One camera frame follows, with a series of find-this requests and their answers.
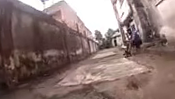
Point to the trees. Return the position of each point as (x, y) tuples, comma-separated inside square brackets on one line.
[(102, 38)]

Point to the worn concrete alley ground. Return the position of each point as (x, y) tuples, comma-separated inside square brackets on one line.
[(102, 71)]

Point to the small white building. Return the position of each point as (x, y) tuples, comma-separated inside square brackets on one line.
[(117, 40)]

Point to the pink building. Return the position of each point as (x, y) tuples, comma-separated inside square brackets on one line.
[(66, 15)]

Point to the person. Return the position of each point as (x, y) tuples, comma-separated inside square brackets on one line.
[(134, 40)]

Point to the grey stained building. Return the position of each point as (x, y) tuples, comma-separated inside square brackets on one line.
[(170, 8)]

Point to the stained boundary wall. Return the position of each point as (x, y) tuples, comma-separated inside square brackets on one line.
[(31, 47)]

